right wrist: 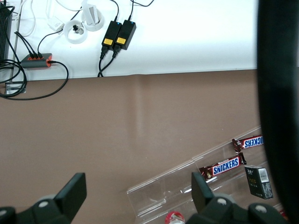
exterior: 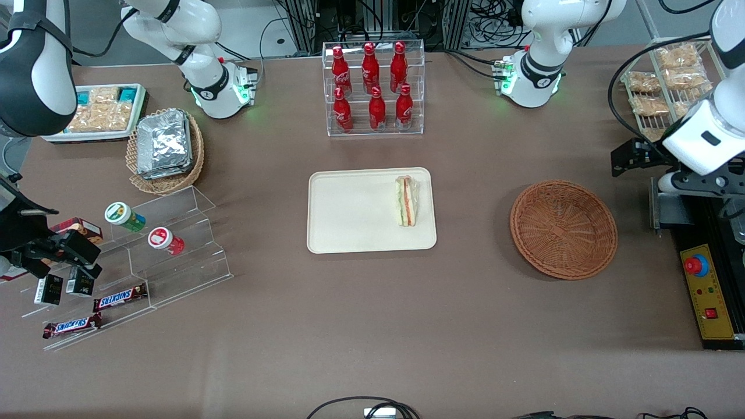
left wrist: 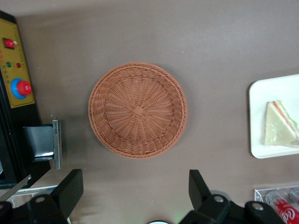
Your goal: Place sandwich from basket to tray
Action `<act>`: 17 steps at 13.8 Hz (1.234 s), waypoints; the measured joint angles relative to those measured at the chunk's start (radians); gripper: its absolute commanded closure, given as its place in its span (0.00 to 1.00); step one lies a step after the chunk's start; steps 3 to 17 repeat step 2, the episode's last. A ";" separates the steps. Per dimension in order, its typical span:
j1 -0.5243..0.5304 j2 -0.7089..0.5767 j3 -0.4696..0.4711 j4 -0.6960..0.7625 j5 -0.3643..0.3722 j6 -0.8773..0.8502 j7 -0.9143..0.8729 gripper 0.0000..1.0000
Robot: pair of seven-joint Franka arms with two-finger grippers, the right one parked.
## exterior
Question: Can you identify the triangle sandwich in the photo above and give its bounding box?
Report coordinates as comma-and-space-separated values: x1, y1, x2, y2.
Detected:
395, 175, 421, 228

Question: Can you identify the large brown wicker basket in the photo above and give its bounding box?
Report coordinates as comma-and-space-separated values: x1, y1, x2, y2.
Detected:
510, 180, 619, 281

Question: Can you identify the white snack tray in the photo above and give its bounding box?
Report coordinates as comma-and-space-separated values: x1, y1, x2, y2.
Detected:
41, 83, 147, 144

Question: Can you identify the small tan wicker basket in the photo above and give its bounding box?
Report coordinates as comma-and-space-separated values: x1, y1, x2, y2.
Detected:
126, 107, 206, 196

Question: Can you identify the cream plastic tray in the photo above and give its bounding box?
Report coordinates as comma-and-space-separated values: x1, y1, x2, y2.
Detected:
307, 168, 438, 255

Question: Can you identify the red brown carton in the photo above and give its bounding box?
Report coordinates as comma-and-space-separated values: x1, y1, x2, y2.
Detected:
49, 217, 104, 246

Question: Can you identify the small black box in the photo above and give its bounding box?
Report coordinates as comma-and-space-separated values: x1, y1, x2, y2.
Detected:
33, 274, 64, 307
65, 277, 95, 298

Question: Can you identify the green lidded can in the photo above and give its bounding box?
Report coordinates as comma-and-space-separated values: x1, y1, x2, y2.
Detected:
104, 201, 147, 233

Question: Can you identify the Snickers chocolate bar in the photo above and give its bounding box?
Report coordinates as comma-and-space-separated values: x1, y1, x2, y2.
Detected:
41, 313, 104, 340
93, 283, 148, 314

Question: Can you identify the red lidded can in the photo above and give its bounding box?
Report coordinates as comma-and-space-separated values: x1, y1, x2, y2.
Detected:
147, 226, 186, 257

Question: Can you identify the clear acrylic stepped stand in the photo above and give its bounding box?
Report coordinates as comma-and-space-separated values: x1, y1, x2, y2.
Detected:
20, 185, 235, 351

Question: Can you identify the black control machine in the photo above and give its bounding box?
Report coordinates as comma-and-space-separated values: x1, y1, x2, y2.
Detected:
650, 192, 745, 350

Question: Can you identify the clear plastic tub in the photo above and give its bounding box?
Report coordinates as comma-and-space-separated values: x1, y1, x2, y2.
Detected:
722, 196, 745, 246

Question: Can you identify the silver foil bag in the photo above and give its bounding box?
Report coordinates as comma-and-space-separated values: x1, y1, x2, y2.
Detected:
136, 109, 194, 180

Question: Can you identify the yellow control panel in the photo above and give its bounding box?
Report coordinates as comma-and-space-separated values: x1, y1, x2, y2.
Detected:
680, 243, 736, 340

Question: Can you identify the clear acrylic bottle rack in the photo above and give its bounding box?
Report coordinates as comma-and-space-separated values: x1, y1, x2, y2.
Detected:
322, 40, 426, 138

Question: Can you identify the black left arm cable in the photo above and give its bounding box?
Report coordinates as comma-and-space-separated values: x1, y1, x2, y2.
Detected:
607, 30, 722, 153

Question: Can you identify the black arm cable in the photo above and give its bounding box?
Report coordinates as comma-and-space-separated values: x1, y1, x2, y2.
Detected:
607, 30, 722, 153
70, 7, 139, 59

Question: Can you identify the grey metal bracket plate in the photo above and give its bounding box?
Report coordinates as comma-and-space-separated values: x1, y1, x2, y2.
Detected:
649, 177, 662, 235

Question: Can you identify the white wire rack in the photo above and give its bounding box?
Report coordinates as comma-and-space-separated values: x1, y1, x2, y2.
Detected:
619, 35, 728, 157

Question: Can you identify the aluminium frame bar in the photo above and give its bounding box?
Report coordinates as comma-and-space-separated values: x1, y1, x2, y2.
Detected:
634, 0, 661, 40

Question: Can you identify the black cable bundle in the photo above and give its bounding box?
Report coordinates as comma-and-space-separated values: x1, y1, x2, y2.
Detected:
469, 0, 524, 47

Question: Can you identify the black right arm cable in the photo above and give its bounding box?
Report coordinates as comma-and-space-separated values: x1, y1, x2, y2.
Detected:
70, 7, 139, 59

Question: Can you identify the black looped cable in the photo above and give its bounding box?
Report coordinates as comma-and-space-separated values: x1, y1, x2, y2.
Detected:
306, 396, 421, 419

